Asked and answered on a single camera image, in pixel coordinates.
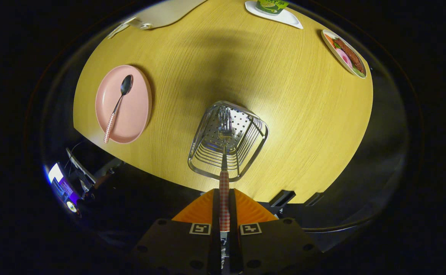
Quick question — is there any green label drink bottle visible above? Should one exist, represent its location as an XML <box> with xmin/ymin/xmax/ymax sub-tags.
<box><xmin>256</xmin><ymin>0</ymin><xmax>289</xmax><ymax>15</ymax></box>

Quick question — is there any white toaster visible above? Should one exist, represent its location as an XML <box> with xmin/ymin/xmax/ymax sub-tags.
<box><xmin>125</xmin><ymin>0</ymin><xmax>208</xmax><ymax>30</ymax></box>

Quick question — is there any computer monitor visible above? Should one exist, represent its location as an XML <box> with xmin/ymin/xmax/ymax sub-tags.
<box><xmin>47</xmin><ymin>163</ymin><xmax>82</xmax><ymax>214</ymax></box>

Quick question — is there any pink plate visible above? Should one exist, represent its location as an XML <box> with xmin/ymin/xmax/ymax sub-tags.
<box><xmin>95</xmin><ymin>65</ymin><xmax>152</xmax><ymax>144</ymax></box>

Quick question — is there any black table bracket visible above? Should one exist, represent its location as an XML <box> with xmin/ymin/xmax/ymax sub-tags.
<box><xmin>305</xmin><ymin>192</ymin><xmax>324</xmax><ymax>207</ymax></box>
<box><xmin>269</xmin><ymin>190</ymin><xmax>297</xmax><ymax>207</ymax></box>

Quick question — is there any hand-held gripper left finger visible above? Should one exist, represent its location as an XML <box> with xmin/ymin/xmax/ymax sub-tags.
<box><xmin>133</xmin><ymin>188</ymin><xmax>223</xmax><ymax>275</ymax></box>

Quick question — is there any grey desk device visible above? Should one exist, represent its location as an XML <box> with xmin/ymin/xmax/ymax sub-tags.
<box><xmin>65</xmin><ymin>147</ymin><xmax>98</xmax><ymax>184</ymax></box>

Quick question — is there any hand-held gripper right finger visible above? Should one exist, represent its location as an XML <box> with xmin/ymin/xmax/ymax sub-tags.
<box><xmin>229</xmin><ymin>188</ymin><xmax>323</xmax><ymax>275</ymax></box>

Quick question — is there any fork with red checked handle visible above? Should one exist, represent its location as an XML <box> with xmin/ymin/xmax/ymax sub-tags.
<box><xmin>217</xmin><ymin>107</ymin><xmax>234</xmax><ymax>232</ymax></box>

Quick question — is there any spoon with red checked handle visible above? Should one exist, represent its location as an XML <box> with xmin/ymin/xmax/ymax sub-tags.
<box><xmin>104</xmin><ymin>74</ymin><xmax>134</xmax><ymax>144</ymax></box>

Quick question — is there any plate of toy food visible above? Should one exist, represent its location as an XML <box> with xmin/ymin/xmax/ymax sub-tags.
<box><xmin>321</xmin><ymin>29</ymin><xmax>368</xmax><ymax>79</ymax></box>

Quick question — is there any metal wire cutlery rack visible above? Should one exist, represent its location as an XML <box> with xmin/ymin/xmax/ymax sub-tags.
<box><xmin>187</xmin><ymin>100</ymin><xmax>269</xmax><ymax>183</ymax></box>

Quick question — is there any white coaster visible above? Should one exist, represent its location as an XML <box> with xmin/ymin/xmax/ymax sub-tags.
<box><xmin>245</xmin><ymin>1</ymin><xmax>304</xmax><ymax>29</ymax></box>

